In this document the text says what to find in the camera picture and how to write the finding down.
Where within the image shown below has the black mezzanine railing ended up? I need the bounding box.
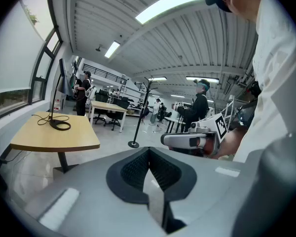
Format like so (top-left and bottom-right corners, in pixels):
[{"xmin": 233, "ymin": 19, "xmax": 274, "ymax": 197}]
[{"xmin": 82, "ymin": 63, "xmax": 128, "ymax": 85}]

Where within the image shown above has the person's head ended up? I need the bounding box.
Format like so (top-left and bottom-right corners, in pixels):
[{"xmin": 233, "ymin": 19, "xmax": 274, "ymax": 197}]
[{"xmin": 218, "ymin": 0, "xmax": 263, "ymax": 23}]

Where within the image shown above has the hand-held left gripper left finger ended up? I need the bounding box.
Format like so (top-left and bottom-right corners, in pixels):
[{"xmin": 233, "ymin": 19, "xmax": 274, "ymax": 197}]
[{"xmin": 24, "ymin": 146, "xmax": 167, "ymax": 237}]

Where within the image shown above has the large wooden white-legged table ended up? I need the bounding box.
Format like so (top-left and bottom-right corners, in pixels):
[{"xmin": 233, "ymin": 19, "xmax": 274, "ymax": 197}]
[{"xmin": 88, "ymin": 100, "xmax": 128, "ymax": 133}]

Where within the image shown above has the black chest-mounted monitor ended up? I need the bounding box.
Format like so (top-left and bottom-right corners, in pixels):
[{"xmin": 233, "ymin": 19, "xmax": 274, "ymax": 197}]
[{"xmin": 233, "ymin": 80, "xmax": 262, "ymax": 132}]

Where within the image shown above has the black office chair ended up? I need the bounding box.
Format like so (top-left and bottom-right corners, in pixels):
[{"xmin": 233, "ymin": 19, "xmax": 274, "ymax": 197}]
[
  {"xmin": 105, "ymin": 97, "xmax": 131, "ymax": 132},
  {"xmin": 93, "ymin": 92, "xmax": 110, "ymax": 125}
]

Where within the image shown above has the black framed window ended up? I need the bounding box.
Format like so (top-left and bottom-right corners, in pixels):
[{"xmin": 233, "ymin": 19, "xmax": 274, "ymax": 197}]
[{"xmin": 0, "ymin": 0, "xmax": 64, "ymax": 123}]

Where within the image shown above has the person's right forearm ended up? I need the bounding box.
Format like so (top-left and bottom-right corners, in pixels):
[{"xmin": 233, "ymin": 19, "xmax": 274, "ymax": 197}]
[{"xmin": 211, "ymin": 127, "xmax": 250, "ymax": 160}]

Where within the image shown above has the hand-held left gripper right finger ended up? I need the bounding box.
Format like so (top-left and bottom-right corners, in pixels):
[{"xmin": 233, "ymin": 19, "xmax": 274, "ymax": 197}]
[{"xmin": 149, "ymin": 146, "xmax": 257, "ymax": 237}]

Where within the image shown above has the black desk lamp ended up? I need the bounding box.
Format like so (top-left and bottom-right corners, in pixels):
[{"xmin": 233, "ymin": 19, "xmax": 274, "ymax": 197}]
[{"xmin": 48, "ymin": 58, "xmax": 74, "ymax": 132}]

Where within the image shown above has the white storage shelving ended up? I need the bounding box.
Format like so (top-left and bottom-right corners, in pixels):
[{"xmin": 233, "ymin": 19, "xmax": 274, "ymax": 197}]
[{"xmin": 117, "ymin": 81, "xmax": 148, "ymax": 113}]

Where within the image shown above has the person's right hand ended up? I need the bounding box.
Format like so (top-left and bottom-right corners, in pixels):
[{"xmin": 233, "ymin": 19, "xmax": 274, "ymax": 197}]
[{"xmin": 198, "ymin": 136, "xmax": 214, "ymax": 157}]

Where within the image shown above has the small wooden side table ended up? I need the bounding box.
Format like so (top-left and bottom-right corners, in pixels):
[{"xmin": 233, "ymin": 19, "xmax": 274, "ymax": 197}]
[{"xmin": 10, "ymin": 111, "xmax": 101, "ymax": 174}]

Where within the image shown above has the black cable coil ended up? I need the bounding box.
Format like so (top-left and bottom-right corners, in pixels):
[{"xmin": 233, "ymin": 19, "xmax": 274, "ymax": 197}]
[{"xmin": 32, "ymin": 112, "xmax": 70, "ymax": 126}]

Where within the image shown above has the round white table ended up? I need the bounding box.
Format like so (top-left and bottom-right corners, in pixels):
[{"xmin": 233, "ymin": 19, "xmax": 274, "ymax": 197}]
[{"xmin": 164, "ymin": 117, "xmax": 186, "ymax": 134}]

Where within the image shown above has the white shell backpack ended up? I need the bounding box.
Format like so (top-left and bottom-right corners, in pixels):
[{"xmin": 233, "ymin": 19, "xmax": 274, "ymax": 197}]
[{"xmin": 85, "ymin": 85, "xmax": 98, "ymax": 106}]

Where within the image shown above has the person's white t-shirt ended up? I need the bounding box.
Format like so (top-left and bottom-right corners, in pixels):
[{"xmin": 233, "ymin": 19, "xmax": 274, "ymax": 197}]
[{"xmin": 233, "ymin": 0, "xmax": 296, "ymax": 164}]

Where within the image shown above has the black coat stand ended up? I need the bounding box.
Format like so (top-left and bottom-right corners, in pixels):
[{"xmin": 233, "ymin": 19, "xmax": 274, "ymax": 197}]
[{"xmin": 127, "ymin": 77, "xmax": 159, "ymax": 149}]

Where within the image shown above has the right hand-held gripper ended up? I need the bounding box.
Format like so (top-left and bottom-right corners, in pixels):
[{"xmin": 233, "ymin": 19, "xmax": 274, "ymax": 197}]
[{"xmin": 160, "ymin": 112, "xmax": 229, "ymax": 158}]

